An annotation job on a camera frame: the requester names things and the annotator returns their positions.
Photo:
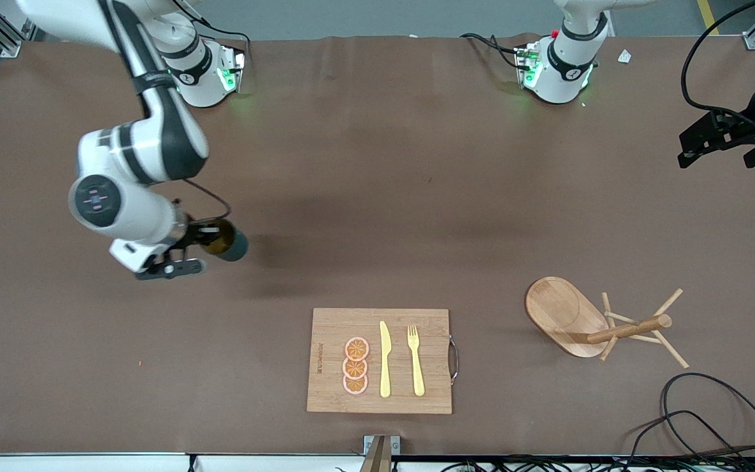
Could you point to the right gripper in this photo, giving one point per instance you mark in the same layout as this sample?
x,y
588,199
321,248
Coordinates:
x,y
193,236

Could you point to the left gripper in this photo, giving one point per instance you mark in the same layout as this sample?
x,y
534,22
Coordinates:
x,y
746,125

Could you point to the dark green ribbed cup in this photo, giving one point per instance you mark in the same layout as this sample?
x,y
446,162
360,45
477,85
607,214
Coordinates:
x,y
233,248

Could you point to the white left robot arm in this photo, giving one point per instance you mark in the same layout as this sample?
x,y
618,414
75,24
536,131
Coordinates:
x,y
558,82

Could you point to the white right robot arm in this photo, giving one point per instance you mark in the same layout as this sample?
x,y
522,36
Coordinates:
x,y
154,131

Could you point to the wooden cup rack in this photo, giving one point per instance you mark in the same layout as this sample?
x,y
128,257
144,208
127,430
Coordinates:
x,y
561,311

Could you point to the white paper scrap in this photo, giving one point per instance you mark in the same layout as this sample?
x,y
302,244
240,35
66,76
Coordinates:
x,y
624,56

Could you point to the brown table cover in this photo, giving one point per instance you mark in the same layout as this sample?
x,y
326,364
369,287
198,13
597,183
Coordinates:
x,y
377,196

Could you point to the toy orange slice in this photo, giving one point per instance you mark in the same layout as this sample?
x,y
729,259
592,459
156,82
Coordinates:
x,y
356,349

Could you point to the bamboo cutting board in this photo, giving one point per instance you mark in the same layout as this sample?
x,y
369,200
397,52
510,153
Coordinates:
x,y
331,393

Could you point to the yellow plastic knife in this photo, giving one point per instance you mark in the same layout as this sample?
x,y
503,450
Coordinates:
x,y
385,367

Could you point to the yellow plastic fork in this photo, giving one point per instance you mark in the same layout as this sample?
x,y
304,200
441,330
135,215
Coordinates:
x,y
417,373

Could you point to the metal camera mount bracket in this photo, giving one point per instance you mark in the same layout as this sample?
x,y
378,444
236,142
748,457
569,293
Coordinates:
x,y
377,455

